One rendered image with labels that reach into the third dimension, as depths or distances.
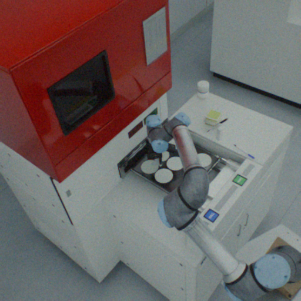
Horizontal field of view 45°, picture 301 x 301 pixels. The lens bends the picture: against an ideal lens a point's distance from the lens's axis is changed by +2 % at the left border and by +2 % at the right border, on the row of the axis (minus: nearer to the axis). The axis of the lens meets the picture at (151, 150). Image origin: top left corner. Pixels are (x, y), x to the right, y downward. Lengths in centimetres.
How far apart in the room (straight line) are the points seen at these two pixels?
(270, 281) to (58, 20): 122
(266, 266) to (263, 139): 82
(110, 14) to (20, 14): 33
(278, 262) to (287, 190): 167
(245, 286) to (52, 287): 159
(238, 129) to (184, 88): 190
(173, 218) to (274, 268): 41
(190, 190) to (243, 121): 90
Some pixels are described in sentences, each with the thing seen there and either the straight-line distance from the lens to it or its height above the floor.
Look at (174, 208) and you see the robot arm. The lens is 140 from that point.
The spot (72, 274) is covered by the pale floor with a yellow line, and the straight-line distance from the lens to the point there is 278.
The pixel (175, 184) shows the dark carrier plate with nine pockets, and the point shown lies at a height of 90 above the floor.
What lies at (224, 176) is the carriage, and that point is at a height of 88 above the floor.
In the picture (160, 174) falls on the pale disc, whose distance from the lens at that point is 197.
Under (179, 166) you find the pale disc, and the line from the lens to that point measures 201.
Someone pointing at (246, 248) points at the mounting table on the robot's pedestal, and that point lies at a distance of 185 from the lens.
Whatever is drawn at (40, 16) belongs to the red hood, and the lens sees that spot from 148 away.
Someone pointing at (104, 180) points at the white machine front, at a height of 94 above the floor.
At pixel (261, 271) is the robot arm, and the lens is 151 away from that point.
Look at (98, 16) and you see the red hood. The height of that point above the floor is 181.
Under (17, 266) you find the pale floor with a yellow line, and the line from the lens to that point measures 295.
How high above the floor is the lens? 245
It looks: 48 degrees down
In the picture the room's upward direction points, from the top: 7 degrees counter-clockwise
